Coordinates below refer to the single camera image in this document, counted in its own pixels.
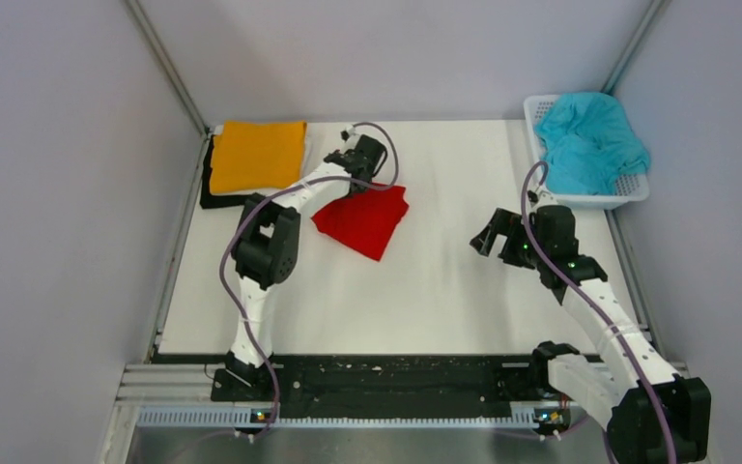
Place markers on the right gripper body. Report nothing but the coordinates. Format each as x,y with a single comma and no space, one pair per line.
544,246

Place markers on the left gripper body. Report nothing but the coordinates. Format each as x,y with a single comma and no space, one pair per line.
356,190

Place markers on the red t-shirt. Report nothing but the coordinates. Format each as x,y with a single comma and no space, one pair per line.
364,222

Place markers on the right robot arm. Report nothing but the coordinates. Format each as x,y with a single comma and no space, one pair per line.
648,410

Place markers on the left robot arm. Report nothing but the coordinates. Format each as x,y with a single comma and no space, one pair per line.
264,250

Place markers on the white plastic basket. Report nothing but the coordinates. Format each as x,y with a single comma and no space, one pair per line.
627,188

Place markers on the teal t-shirt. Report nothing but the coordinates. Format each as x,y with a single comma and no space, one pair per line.
589,144

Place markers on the orange folded t-shirt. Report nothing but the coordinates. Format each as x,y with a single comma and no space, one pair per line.
256,155

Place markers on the black folded t-shirt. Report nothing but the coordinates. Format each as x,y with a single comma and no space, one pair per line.
209,201

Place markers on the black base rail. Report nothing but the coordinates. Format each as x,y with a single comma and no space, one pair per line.
388,388

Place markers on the right aluminium corner post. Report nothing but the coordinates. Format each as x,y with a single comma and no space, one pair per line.
654,10

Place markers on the aluminium corner post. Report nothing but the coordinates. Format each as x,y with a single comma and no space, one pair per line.
654,10
150,37

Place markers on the left aluminium corner post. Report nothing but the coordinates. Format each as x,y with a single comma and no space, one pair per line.
150,37

